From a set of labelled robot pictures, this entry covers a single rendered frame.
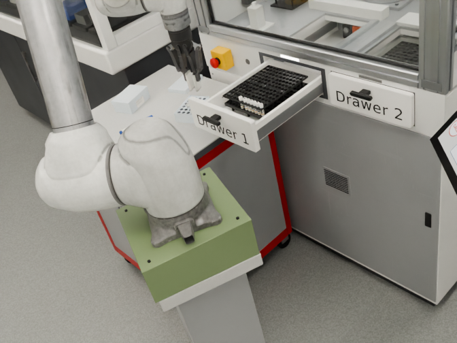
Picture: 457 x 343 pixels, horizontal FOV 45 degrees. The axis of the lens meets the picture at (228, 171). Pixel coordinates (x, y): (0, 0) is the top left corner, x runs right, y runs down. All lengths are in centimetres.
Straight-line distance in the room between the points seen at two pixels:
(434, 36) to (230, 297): 86
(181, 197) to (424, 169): 79
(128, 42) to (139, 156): 122
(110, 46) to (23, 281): 121
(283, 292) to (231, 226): 102
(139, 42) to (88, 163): 120
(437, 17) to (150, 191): 81
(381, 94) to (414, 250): 62
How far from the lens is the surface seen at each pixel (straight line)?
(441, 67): 153
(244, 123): 160
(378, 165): 185
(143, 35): 244
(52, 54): 133
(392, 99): 164
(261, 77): 185
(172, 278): 134
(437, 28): 149
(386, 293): 227
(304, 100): 176
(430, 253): 198
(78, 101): 134
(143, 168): 124
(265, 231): 226
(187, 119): 196
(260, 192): 213
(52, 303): 265
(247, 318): 161
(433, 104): 160
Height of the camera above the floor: 177
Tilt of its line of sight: 37 degrees down
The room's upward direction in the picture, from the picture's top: 15 degrees counter-clockwise
